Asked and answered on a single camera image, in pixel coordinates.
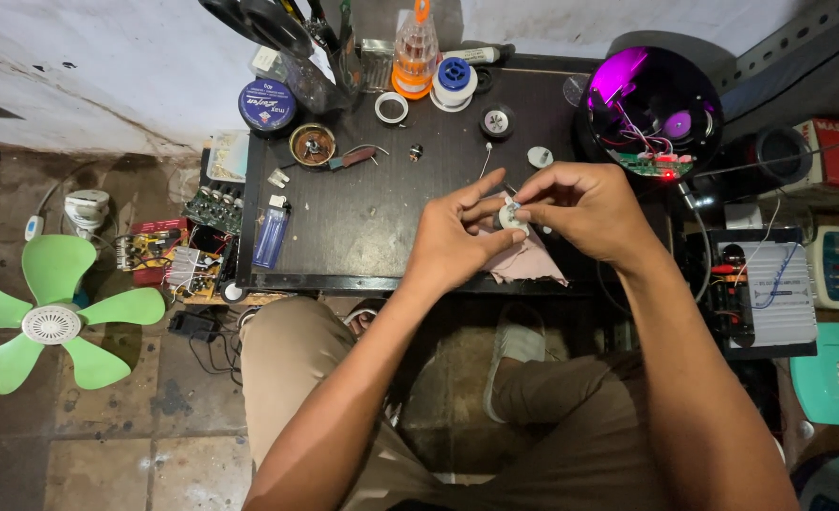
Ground green fan blade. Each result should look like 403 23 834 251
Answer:
0 234 168 396

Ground silver amplifier unit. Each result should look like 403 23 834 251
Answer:
716 240 818 349

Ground red handled small tool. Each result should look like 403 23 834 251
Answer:
328 144 391 172

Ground person's left hand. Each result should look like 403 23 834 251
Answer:
405 168 527 289

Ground solder spool with blue core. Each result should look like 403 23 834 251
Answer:
430 57 479 114

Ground person's right hand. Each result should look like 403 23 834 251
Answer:
514 162 652 271

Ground grey slotted metal angle bar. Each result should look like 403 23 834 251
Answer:
717 0 839 95

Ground teal plastic stool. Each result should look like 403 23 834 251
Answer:
789 322 839 427

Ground white sandal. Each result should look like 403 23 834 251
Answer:
481 304 547 425
341 297 389 336

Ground circuit board with white wires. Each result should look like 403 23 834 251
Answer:
166 246 224 300

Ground black cylinder speaker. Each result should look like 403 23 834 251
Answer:
689 125 815 208

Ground small white box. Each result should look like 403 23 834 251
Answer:
724 203 765 231

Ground small clear plastic box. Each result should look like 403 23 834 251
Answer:
360 39 396 94

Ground black round part white centre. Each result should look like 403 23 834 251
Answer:
479 104 517 141

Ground blue transparent lighter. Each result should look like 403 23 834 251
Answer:
252 202 292 270

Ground brown round solder paste tin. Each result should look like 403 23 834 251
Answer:
289 123 337 169

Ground black power adapter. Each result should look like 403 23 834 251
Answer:
167 309 222 344

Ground green circuit board with capacitors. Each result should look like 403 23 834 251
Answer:
182 182 245 236

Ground person's beige trousers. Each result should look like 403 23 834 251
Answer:
238 294 676 511

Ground green circuit board red light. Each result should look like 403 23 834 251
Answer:
614 150 696 180

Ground blue round tin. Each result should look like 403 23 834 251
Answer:
238 78 298 136

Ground yellow circuit board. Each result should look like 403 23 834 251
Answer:
114 227 188 273

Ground white tape ring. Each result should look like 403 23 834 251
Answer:
375 91 411 127

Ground clear round plastic disc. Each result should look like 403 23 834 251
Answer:
562 74 590 108

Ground orange clear screwdriver bit set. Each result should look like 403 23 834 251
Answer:
390 0 440 101

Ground round black speaker housing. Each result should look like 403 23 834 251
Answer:
576 46 725 187

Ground small white round motor part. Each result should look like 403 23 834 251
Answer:
498 197 532 238

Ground black cable tangle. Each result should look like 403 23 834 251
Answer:
188 328 244 388

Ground white plug adaptor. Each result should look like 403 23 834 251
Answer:
63 189 111 239

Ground black handled scissors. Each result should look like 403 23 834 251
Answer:
198 0 315 59

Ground white black marker tube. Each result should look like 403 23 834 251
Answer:
441 44 517 67

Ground clear tool holder cup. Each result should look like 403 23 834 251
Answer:
278 21 364 116

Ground pink cloth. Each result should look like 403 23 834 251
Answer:
479 226 570 288

